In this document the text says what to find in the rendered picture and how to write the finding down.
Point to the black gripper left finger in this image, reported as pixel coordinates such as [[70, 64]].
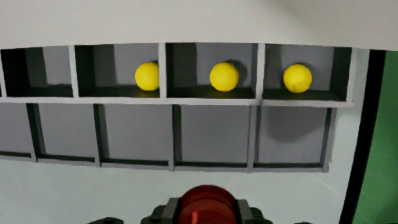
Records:
[[170, 214]]

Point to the red plug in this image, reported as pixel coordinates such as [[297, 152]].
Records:
[[207, 204]]

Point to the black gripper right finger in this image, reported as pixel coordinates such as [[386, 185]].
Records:
[[244, 216]]

